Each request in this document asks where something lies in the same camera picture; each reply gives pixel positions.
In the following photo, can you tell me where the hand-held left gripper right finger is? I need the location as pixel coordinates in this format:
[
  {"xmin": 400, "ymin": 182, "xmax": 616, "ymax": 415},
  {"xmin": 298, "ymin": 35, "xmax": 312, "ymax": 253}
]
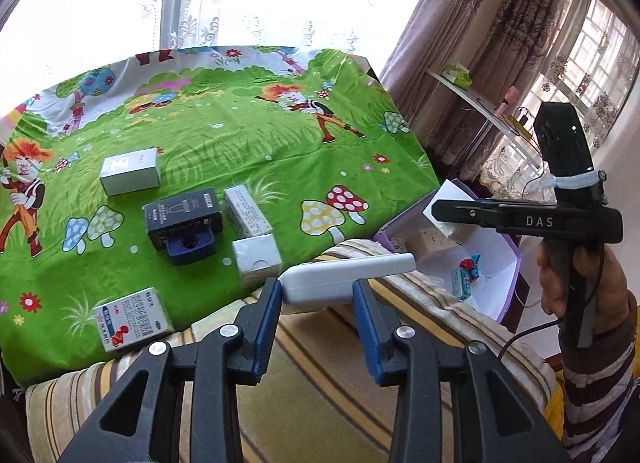
[{"xmin": 352, "ymin": 279, "xmax": 573, "ymax": 463}]

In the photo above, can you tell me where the cream lace curtain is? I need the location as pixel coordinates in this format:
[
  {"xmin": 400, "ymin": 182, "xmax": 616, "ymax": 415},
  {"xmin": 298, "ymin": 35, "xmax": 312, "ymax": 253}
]
[{"xmin": 480, "ymin": 143, "xmax": 561, "ymax": 205}]

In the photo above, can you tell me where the purple cardboard box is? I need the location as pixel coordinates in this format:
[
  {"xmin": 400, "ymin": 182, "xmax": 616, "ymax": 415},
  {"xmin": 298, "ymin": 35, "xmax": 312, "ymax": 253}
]
[{"xmin": 372, "ymin": 179, "xmax": 523, "ymax": 324}]

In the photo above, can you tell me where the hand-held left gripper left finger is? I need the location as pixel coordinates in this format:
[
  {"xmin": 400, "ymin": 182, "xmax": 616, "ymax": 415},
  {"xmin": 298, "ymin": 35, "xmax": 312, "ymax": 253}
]
[{"xmin": 57, "ymin": 277, "xmax": 283, "ymax": 463}]

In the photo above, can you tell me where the grey-white box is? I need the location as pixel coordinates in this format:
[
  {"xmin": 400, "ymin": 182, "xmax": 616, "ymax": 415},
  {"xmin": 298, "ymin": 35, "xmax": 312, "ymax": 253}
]
[{"xmin": 99, "ymin": 148, "xmax": 161, "ymax": 197}]

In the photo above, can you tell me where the person's right forearm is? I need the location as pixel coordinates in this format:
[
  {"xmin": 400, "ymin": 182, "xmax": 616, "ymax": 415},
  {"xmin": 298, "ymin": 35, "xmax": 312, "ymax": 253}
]
[{"xmin": 557, "ymin": 293, "xmax": 640, "ymax": 463}]

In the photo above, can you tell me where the green cartoon printed cloth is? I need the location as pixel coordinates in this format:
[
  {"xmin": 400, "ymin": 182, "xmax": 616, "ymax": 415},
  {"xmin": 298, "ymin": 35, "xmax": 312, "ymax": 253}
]
[{"xmin": 0, "ymin": 46, "xmax": 443, "ymax": 386}]

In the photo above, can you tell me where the cream medicine box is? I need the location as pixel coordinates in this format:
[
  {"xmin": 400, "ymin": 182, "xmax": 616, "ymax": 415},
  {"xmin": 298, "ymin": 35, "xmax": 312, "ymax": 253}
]
[{"xmin": 417, "ymin": 227, "xmax": 458, "ymax": 256}]

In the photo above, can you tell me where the yellow flat item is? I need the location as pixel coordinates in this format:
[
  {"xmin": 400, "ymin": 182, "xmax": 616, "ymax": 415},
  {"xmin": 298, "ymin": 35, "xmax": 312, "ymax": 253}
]
[{"xmin": 506, "ymin": 116, "xmax": 537, "ymax": 138}]

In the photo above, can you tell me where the white box with black text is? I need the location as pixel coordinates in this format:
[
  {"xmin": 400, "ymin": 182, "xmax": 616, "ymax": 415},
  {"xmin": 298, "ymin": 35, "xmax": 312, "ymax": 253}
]
[{"xmin": 223, "ymin": 184, "xmax": 274, "ymax": 239}]

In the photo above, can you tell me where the striped fringed cushion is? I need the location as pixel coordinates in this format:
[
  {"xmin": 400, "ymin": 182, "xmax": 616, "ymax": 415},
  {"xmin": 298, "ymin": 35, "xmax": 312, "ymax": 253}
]
[{"xmin": 25, "ymin": 239, "xmax": 563, "ymax": 463}]

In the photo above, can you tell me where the person's right hand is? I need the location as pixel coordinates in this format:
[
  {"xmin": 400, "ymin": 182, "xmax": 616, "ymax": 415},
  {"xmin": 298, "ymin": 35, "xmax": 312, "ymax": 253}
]
[{"xmin": 537, "ymin": 243, "xmax": 632, "ymax": 339}]

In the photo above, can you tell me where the green tissue pack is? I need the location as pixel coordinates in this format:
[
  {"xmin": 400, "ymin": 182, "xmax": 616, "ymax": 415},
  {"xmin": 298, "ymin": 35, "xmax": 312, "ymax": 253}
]
[{"xmin": 441, "ymin": 62, "xmax": 473, "ymax": 90}]

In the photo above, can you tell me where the long plain white box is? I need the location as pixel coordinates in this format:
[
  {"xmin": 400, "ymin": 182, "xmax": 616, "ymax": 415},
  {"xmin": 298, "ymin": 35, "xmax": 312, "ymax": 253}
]
[{"xmin": 277, "ymin": 252, "xmax": 417, "ymax": 315}]

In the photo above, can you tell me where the black cable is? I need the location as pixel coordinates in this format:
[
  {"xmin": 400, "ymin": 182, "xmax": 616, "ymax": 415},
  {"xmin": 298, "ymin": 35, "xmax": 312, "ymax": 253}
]
[{"xmin": 497, "ymin": 238, "xmax": 608, "ymax": 361}]

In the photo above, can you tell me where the small colourful packet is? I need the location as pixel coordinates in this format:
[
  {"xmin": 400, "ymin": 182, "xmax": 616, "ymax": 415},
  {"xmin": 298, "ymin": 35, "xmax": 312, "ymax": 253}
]
[{"xmin": 451, "ymin": 253, "xmax": 482, "ymax": 301}]

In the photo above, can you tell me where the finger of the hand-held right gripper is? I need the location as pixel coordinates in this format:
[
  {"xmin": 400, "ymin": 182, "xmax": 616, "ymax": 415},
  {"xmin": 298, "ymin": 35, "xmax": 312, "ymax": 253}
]
[{"xmin": 432, "ymin": 200, "xmax": 501, "ymax": 233}]

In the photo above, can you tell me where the white box with red print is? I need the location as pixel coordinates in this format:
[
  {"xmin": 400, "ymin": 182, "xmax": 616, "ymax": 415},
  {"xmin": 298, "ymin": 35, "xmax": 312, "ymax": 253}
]
[{"xmin": 92, "ymin": 287, "xmax": 176, "ymax": 355}]

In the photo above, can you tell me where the patterned mauve curtain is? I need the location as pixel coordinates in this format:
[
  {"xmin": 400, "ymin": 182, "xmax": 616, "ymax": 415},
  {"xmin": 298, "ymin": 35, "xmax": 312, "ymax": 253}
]
[{"xmin": 380, "ymin": 0, "xmax": 576, "ymax": 179}]

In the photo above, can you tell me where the silver-white box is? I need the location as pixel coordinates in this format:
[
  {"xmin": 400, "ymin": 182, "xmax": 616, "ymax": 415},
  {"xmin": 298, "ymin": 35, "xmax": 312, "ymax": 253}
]
[{"xmin": 231, "ymin": 233, "xmax": 283, "ymax": 289}]

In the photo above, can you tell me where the dark navy box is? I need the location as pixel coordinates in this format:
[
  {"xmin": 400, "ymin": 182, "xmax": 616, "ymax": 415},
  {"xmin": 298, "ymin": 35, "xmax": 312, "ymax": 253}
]
[{"xmin": 143, "ymin": 187, "xmax": 223, "ymax": 268}]

